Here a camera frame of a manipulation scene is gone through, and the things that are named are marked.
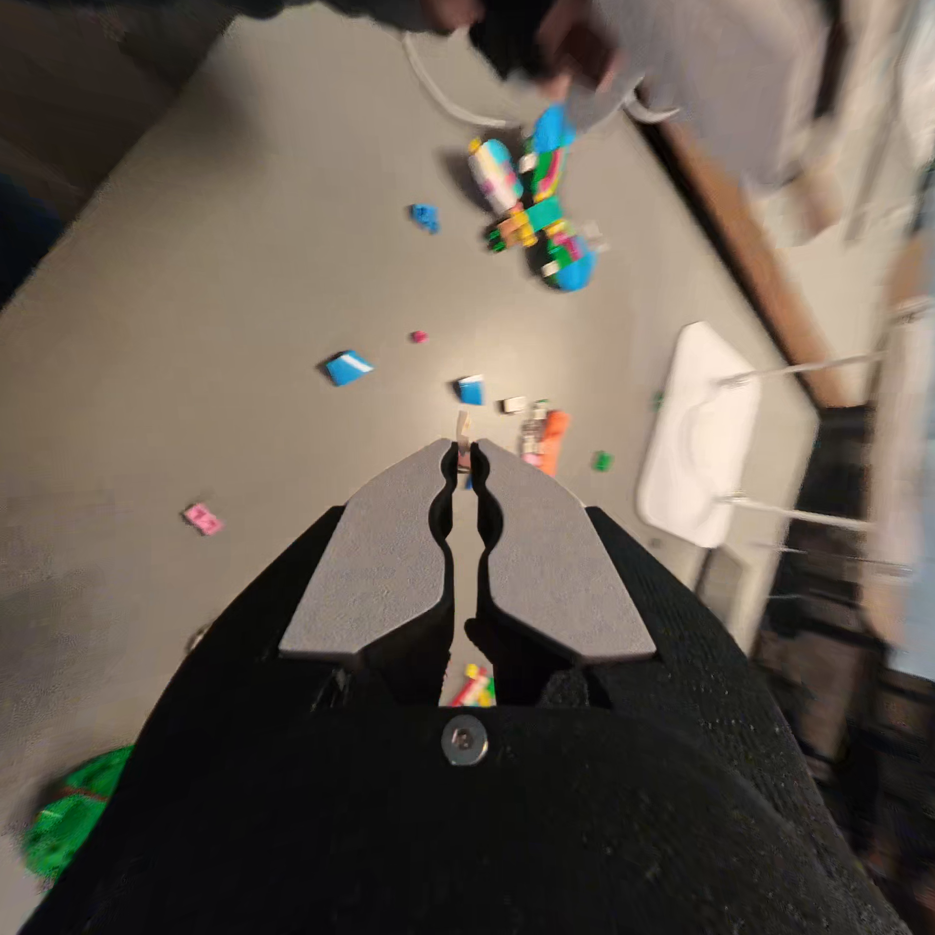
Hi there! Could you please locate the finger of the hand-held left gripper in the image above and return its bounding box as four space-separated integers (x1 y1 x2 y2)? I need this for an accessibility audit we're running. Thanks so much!
565 75 645 135

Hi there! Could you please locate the metal chair frame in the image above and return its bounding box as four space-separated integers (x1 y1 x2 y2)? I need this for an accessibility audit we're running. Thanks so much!
716 292 935 578

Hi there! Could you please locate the orange and white brick cluster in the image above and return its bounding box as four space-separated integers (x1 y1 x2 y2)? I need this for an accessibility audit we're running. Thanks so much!
521 408 571 477

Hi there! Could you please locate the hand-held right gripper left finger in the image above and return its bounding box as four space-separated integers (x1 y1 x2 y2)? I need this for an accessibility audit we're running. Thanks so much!
278 437 457 668

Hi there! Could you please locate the person's left hand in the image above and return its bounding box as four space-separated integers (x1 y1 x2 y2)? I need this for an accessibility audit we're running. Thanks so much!
537 13 623 97

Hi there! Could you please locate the green lego garden model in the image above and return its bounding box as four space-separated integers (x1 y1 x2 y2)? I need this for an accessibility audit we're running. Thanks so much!
21 744 137 882

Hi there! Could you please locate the multicoloured lego model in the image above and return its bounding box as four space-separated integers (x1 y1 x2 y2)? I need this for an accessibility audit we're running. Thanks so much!
467 102 609 294

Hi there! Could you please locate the white cable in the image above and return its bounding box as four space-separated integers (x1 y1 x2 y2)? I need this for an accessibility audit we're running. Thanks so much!
401 32 682 131

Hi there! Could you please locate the blue lego slope piece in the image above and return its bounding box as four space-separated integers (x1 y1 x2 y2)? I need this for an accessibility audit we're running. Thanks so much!
323 349 375 387

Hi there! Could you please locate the small multicoloured lego cluster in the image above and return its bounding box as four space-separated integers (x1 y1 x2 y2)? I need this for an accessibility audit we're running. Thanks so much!
448 662 497 709

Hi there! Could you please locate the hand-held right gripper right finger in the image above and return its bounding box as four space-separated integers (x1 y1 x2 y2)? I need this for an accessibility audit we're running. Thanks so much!
469 437 657 665

